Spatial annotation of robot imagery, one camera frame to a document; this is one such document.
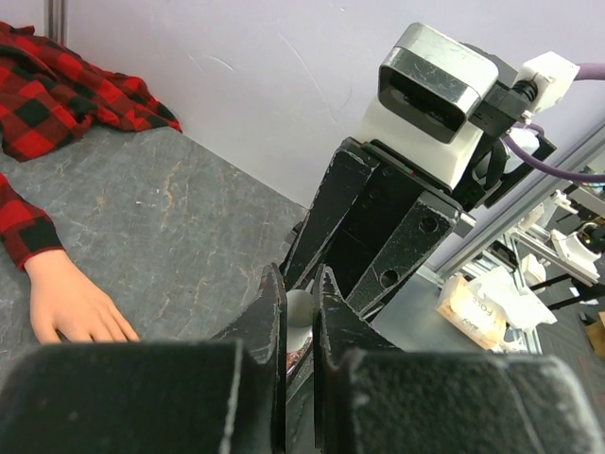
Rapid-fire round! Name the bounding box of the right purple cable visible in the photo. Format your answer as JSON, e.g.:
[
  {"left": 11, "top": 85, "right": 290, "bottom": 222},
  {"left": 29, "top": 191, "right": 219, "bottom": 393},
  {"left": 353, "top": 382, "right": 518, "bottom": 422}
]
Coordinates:
[{"left": 500, "top": 61, "right": 605, "bottom": 183}]

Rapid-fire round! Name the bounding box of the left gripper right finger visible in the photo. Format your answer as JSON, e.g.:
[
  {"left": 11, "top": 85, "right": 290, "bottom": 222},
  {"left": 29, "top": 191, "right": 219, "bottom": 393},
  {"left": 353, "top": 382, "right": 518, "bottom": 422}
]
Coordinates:
[{"left": 311, "top": 264, "right": 407, "bottom": 454}]

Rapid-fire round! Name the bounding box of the glitter nail polish bottle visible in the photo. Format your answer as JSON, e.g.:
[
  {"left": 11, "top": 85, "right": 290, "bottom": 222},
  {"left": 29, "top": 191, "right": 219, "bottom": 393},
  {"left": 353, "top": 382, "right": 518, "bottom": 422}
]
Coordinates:
[{"left": 286, "top": 336, "right": 313, "bottom": 378}]

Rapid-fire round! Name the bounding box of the mannequin hand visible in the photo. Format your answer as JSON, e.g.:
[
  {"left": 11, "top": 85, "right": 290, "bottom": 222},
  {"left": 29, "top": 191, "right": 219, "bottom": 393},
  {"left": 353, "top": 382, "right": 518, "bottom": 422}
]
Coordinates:
[{"left": 25, "top": 250, "right": 139, "bottom": 343}]

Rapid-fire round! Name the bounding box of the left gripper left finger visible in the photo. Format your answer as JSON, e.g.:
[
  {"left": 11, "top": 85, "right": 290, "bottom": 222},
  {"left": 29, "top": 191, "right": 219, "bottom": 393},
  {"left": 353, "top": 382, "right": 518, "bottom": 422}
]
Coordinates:
[{"left": 213, "top": 264, "right": 287, "bottom": 453}]

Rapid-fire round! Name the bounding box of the red plaid shirt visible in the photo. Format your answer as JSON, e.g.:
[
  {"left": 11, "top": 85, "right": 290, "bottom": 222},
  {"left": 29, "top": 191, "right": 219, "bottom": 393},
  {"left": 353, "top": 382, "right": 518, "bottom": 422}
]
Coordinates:
[{"left": 0, "top": 21, "right": 183, "bottom": 271}]

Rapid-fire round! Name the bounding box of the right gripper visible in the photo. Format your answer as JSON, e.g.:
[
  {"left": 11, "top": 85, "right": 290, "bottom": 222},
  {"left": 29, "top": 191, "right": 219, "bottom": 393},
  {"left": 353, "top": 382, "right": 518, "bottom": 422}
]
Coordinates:
[{"left": 282, "top": 140, "right": 463, "bottom": 315}]

